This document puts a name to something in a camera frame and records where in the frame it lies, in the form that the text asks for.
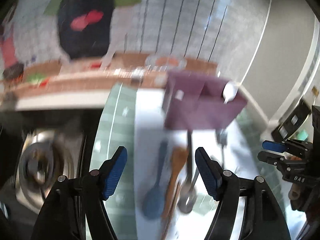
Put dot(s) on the dark soy sauce bottle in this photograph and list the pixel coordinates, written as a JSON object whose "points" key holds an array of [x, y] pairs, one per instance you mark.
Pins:
{"points": [[292, 122]]}

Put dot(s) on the steel spoon black handle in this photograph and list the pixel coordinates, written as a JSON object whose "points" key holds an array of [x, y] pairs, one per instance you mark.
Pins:
{"points": [[188, 193]]}

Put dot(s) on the blue-grey plastic spoon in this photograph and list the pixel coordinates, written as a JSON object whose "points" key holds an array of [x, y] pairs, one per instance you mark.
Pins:
{"points": [[153, 203]]}

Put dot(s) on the brown wooden spoon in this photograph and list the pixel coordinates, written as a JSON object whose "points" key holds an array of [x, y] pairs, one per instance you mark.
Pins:
{"points": [[178, 160]]}

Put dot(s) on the wooden chopstick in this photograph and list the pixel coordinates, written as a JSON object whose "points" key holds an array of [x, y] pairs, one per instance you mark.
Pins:
{"points": [[171, 211]]}

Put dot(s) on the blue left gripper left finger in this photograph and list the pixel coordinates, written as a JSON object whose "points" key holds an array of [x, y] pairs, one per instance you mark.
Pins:
{"points": [[112, 170]]}

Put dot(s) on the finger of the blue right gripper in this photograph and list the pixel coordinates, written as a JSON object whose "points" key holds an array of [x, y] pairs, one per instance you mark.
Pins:
{"points": [[274, 146]]}

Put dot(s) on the white plastic spoon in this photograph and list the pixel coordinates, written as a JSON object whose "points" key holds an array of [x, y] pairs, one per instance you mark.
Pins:
{"points": [[229, 92]]}

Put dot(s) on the green white checkered tablecloth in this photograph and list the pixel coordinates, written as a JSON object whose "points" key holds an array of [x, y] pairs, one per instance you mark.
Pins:
{"points": [[133, 118]]}

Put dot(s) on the purple plastic utensil holder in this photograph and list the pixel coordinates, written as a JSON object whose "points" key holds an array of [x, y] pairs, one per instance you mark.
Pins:
{"points": [[193, 101]]}

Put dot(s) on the small jar teal lid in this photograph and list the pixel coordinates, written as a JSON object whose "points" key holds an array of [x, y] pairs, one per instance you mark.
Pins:
{"points": [[302, 135]]}

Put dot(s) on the black gas stove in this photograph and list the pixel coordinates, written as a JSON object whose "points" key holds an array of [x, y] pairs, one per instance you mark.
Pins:
{"points": [[36, 148]]}

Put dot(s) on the cartoon kitchen wall sticker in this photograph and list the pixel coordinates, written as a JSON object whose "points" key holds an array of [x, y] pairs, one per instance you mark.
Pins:
{"points": [[55, 45]]}

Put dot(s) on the gloved right hand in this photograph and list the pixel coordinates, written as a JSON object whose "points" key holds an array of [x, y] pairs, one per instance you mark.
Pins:
{"points": [[300, 198]]}

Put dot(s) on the grey slotted spoon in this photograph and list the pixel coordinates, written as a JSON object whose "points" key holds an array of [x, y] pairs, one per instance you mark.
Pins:
{"points": [[221, 138]]}

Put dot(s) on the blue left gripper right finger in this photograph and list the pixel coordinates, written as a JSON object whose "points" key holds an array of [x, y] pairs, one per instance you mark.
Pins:
{"points": [[210, 172]]}

